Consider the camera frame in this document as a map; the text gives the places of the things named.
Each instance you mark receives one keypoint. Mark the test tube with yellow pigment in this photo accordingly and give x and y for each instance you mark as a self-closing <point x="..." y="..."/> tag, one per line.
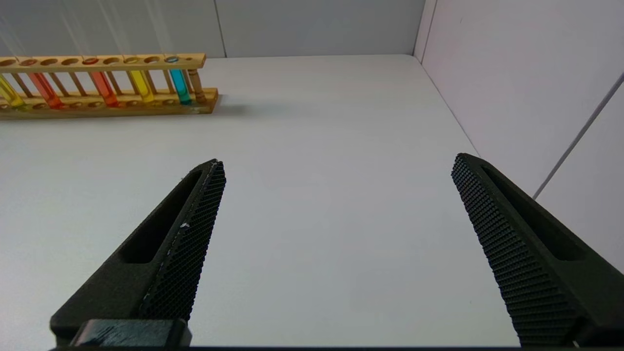
<point x="142" y="87"/>
<point x="10" y="97"/>

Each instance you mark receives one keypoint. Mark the test tube with red pigment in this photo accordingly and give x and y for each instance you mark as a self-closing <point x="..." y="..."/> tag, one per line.
<point x="46" y="90"/>
<point x="104" y="87"/>

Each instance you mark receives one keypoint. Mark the wooden test tube rack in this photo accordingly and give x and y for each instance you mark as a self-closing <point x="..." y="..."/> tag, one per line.
<point x="146" y="62"/>

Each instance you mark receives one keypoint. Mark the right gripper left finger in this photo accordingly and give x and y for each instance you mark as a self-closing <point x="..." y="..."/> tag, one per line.
<point x="146" y="273"/>

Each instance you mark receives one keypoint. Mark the test tube with blue pigment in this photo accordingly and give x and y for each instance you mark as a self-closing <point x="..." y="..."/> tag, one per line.
<point x="180" y="87"/>

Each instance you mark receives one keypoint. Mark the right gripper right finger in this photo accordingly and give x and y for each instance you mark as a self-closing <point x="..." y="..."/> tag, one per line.
<point x="536" y="253"/>

